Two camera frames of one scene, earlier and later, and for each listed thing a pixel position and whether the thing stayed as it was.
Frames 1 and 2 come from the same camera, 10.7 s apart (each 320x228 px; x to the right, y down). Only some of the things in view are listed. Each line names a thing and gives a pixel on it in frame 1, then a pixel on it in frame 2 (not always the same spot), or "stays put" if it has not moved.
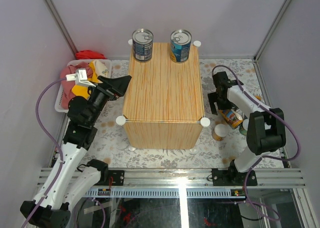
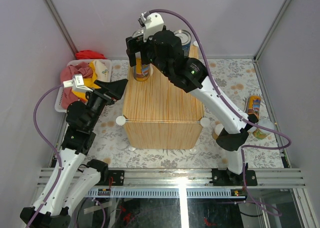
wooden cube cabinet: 163,105 stays put
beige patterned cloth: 103,67 stays put
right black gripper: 213,98 -> 136,44
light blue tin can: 180,41 stays put
